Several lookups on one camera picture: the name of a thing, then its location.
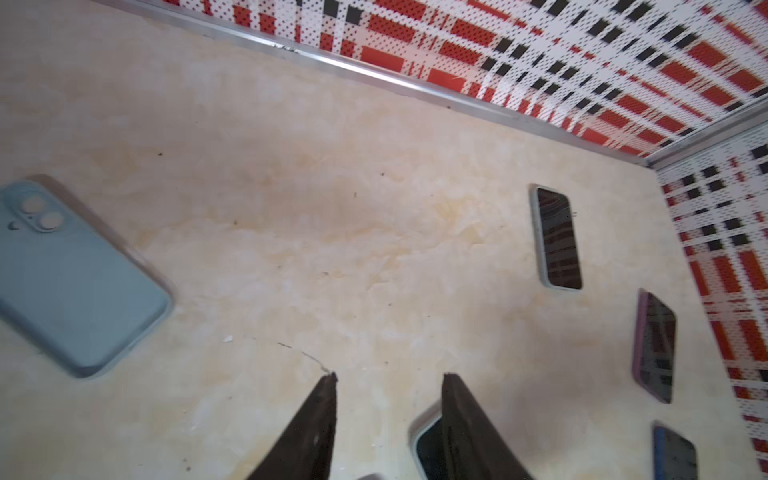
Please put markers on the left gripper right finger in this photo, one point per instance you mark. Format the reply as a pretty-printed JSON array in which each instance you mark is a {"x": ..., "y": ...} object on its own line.
[{"x": 473, "y": 447}]

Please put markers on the blue case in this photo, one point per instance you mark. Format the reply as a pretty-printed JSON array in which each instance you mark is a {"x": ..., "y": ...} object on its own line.
[{"x": 69, "y": 283}]

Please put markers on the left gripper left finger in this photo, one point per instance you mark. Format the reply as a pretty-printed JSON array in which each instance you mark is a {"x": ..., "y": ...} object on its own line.
[{"x": 305, "y": 448}]

